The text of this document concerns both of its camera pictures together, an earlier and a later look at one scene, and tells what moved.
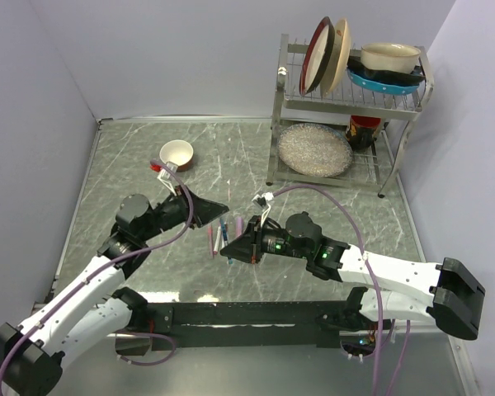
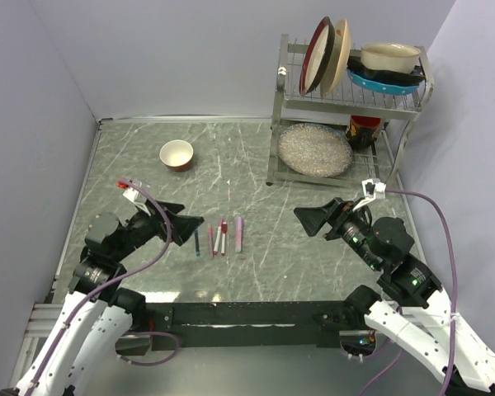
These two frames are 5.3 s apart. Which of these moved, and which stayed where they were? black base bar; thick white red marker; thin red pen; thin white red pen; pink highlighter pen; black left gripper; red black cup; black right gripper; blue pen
Moved: black right gripper; blue pen; black left gripper
Stayed: thin red pen; thin white red pen; red black cup; pink highlighter pen; black base bar; thick white red marker
